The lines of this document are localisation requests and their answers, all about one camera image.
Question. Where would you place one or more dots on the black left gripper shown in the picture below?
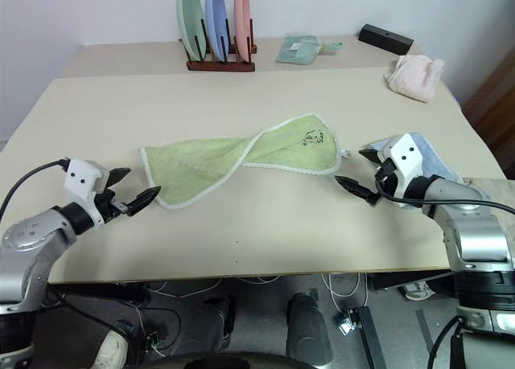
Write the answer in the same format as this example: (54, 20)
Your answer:
(108, 206)

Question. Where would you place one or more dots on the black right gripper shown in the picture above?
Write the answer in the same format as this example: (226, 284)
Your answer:
(388, 180)

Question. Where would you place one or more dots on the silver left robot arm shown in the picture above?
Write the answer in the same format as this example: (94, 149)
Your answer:
(24, 232)

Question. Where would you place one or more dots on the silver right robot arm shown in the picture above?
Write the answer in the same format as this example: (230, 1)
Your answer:
(475, 240)

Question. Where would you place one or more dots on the blue-grey cloth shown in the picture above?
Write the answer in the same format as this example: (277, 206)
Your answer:
(436, 160)

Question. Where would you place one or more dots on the green towel with embroidery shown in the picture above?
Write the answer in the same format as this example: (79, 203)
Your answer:
(209, 162)

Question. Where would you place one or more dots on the pink cloth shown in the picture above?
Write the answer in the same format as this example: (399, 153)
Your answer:
(416, 77)

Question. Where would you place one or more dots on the teal cloth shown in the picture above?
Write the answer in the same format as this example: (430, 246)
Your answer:
(297, 49)

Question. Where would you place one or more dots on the white sneaker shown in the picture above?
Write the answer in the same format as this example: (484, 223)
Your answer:
(112, 351)
(416, 290)

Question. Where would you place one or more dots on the black rectangular box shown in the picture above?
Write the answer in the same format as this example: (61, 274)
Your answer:
(386, 39)

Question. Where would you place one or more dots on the brown wooden cabinet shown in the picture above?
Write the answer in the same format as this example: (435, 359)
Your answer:
(497, 116)

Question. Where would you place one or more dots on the brown wooden plate rack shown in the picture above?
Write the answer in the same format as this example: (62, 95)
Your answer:
(221, 66)

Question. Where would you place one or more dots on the small white plug block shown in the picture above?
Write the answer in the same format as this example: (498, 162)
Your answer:
(346, 325)

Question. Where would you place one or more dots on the black metal bar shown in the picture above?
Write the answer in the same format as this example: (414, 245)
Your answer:
(368, 337)

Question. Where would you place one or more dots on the dark rounded shape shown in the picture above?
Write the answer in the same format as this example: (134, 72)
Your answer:
(307, 329)

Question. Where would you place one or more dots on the green plate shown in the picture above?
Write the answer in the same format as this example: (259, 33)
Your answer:
(189, 19)

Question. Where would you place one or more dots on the blue plate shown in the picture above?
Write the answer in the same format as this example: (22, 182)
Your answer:
(215, 19)

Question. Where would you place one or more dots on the pink plate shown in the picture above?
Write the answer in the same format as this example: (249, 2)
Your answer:
(241, 19)

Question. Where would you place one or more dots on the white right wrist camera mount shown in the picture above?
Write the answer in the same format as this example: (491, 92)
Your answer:
(407, 160)

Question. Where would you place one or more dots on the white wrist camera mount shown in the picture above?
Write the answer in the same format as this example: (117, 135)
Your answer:
(407, 160)
(82, 176)

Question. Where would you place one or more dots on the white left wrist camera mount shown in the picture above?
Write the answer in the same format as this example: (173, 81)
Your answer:
(82, 176)

